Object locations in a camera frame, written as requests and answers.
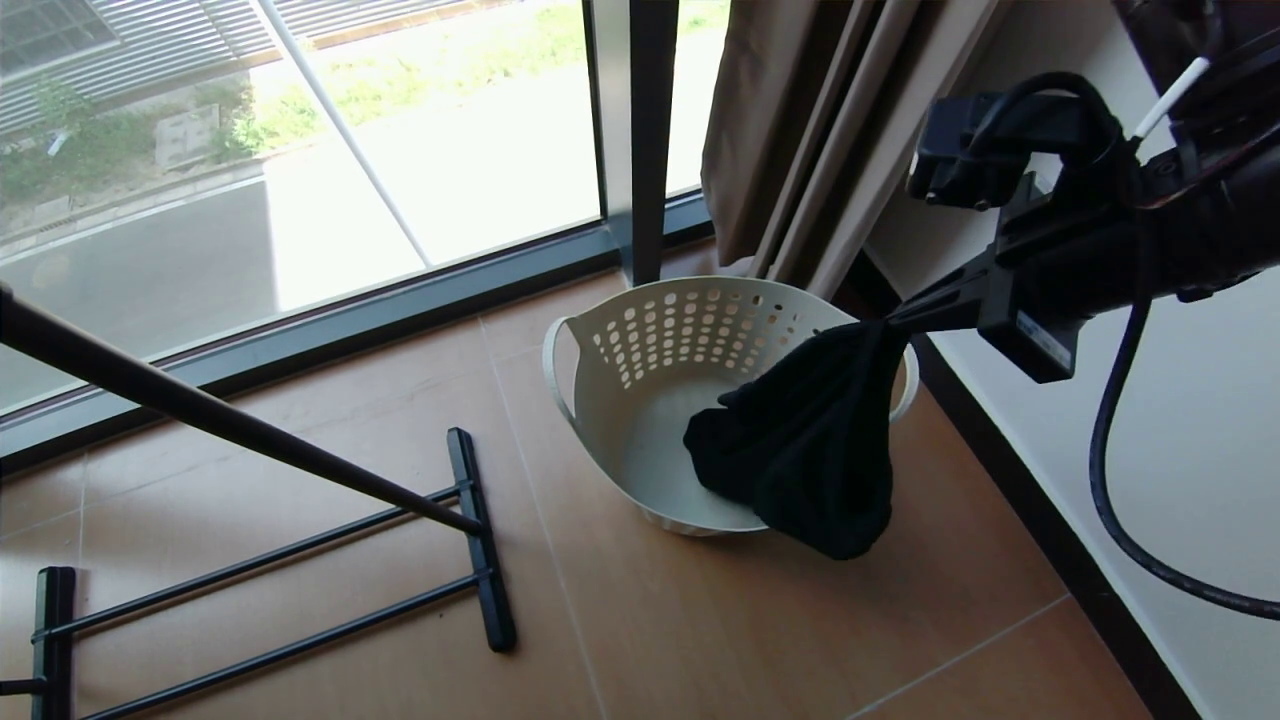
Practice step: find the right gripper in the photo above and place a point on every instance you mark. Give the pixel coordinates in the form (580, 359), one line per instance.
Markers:
(1060, 260)

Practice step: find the black garment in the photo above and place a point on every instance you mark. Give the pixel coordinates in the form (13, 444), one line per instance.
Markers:
(810, 450)

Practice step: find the white laundry basket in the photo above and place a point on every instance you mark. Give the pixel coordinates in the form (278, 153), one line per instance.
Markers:
(650, 440)

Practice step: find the black clothes rack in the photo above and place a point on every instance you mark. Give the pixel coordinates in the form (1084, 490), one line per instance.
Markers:
(200, 408)

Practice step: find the brown curtain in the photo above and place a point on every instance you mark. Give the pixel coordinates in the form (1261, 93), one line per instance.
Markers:
(790, 130)

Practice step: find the window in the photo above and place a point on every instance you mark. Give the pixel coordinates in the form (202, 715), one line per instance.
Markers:
(300, 150)

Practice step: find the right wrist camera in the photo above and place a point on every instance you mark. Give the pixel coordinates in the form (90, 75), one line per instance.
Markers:
(970, 150)

